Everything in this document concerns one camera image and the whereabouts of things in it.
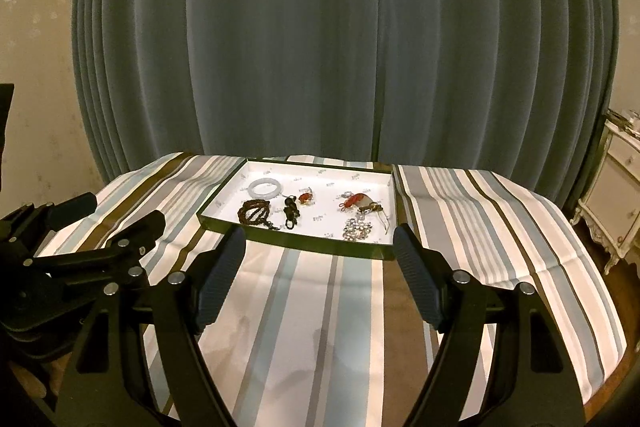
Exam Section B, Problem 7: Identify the black cord pendant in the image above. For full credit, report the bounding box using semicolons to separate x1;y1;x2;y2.
281;196;301;231

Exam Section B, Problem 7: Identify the green box with white lining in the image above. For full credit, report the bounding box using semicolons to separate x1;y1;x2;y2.
196;158;399;262

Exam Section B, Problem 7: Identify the white jade bangle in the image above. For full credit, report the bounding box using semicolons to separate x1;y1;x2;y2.
248;178;282;199

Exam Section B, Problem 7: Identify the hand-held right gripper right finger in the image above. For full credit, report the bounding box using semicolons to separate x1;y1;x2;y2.
393;223;586;427

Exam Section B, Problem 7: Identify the white cabinet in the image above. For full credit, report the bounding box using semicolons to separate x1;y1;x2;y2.
570;109;640;276

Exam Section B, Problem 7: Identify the silver flower bracelet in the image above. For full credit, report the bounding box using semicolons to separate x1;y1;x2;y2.
341;214;377;243

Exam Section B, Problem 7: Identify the grey-blue pleated curtain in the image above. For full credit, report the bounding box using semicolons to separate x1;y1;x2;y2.
70;0;622;214

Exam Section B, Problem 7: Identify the red tassel pendant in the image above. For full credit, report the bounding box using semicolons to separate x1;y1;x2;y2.
337;189;373;212

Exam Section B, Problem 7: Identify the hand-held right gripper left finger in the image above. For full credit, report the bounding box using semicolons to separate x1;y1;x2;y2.
55;226;248;427

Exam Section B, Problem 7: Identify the brown bead bracelet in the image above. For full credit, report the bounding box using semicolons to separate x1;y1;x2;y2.
237;199;281;232

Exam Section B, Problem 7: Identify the striped tablecloth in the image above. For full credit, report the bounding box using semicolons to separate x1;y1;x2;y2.
37;151;628;424

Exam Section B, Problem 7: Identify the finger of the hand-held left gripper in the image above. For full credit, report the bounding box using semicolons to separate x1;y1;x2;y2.
24;192;100;239
24;209;167;304

